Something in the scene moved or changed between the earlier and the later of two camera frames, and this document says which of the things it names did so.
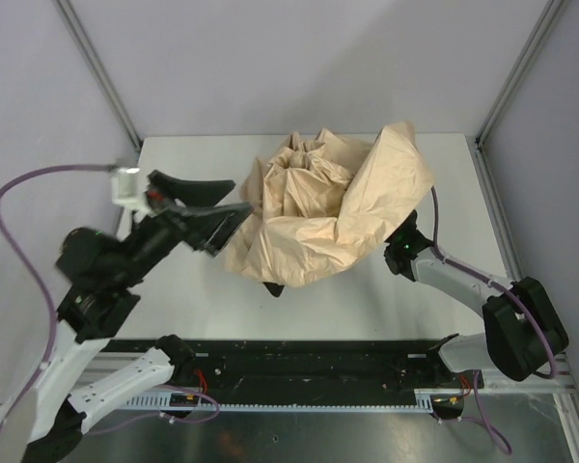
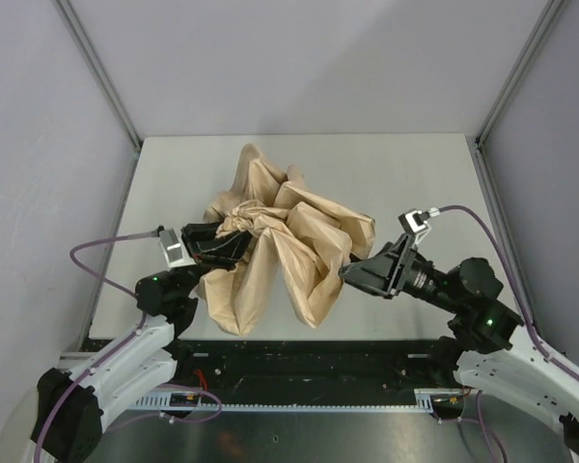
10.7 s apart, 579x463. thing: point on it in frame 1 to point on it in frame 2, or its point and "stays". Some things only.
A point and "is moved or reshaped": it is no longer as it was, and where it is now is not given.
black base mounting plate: [306, 367] stays
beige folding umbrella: [324, 204] is moved or reshaped
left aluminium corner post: [68, 14] stays
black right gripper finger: [274, 288] to [390, 249]
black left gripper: [175, 222] to [193, 246]
